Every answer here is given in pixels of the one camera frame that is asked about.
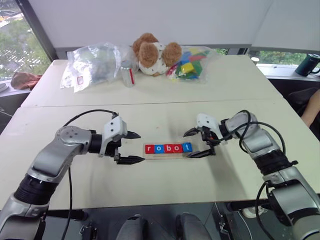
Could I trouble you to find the dark rounded shape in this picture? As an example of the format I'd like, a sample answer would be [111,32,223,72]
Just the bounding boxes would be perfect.
[116,216,151,240]
[175,213,213,240]

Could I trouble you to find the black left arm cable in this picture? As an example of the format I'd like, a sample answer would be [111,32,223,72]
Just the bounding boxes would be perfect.
[56,109,120,240]

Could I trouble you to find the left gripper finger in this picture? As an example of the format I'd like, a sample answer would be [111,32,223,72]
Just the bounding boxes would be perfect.
[123,131,142,140]
[115,155,146,166]

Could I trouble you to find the bag of colourful blocks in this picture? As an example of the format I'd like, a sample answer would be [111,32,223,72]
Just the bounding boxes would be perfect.
[164,45,220,85]

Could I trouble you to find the dark green mug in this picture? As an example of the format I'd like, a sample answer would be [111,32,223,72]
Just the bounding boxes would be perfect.
[294,52,320,77]

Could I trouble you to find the brown white teddy bear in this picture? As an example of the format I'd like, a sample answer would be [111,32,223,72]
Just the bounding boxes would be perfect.
[131,32,183,77]

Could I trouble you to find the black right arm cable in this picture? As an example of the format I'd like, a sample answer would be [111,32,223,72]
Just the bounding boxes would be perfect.
[234,109,300,240]

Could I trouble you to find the wooden letter tray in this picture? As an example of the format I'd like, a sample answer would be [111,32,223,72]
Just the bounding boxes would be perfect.
[142,142,201,161]

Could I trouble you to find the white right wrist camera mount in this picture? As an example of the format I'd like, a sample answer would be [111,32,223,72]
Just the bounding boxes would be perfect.
[195,113,227,146]

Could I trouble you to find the white rounded object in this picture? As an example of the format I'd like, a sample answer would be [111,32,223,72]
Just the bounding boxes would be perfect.
[240,206,267,220]

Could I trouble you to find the reddish brown cloth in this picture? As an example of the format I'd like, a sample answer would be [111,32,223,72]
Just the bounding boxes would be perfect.
[11,71,42,90]

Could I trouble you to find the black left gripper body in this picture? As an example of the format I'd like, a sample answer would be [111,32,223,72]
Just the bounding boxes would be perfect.
[105,136,123,162]

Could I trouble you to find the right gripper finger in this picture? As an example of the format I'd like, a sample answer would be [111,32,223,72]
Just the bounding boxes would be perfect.
[185,148,216,159]
[182,127,201,138]

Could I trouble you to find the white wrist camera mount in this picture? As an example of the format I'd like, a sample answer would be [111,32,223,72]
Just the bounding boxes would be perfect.
[195,113,227,146]
[97,116,129,158]

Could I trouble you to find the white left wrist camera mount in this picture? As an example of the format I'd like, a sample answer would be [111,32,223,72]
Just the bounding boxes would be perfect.
[97,116,129,158]

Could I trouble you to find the silver can red stripe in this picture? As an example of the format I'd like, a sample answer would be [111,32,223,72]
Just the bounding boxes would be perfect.
[120,60,136,88]

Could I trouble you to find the clear plastic bag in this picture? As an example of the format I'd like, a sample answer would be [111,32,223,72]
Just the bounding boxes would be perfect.
[59,41,138,94]

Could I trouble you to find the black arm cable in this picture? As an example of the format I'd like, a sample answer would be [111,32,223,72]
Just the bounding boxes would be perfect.
[56,109,120,240]
[234,109,300,240]

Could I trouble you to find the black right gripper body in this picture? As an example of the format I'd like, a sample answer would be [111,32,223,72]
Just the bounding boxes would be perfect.
[201,126,222,156]

